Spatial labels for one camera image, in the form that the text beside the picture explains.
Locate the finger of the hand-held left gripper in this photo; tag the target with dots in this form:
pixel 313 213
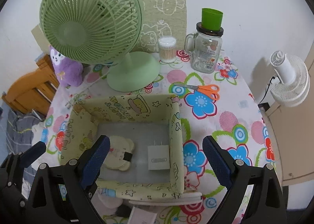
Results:
pixel 35 152

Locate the black adapter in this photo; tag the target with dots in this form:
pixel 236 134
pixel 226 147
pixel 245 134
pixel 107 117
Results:
pixel 263 106

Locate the green plastic cup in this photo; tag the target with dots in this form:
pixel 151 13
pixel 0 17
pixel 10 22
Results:
pixel 211 19

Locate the white flat tablet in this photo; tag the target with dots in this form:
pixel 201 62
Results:
pixel 193 197

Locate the printed fabric storage box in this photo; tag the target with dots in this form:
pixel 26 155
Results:
pixel 137 106

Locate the cotton swab container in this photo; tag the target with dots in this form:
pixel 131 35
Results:
pixel 167 49

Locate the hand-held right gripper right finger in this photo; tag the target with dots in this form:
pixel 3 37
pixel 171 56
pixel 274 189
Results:
pixel 218 162

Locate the beige printed wall cloth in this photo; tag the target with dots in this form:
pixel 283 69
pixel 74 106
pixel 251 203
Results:
pixel 171 5

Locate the beige door panel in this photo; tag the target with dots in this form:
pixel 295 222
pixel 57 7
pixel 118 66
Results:
pixel 294 140

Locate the glass mug jar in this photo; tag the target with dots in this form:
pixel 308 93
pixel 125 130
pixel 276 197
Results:
pixel 203 52

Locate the grey plaid blanket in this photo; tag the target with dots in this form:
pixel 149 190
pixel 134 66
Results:
pixel 17 128

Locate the white charger plug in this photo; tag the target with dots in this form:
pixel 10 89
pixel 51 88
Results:
pixel 158 157

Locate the green desk fan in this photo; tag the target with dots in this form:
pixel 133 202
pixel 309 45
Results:
pixel 73 30

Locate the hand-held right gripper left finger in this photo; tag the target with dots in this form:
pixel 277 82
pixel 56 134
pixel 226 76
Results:
pixel 94 162

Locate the bear-shaped beige pad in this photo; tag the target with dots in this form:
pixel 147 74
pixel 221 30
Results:
pixel 117 150

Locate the black round object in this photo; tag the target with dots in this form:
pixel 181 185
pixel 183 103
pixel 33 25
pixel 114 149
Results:
pixel 123 211

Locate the wooden chair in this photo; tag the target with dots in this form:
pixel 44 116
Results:
pixel 27 86

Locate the white clip fan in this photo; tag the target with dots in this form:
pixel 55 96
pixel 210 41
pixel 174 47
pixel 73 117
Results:
pixel 287 71

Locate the purple plush bunny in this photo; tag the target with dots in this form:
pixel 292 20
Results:
pixel 66 69

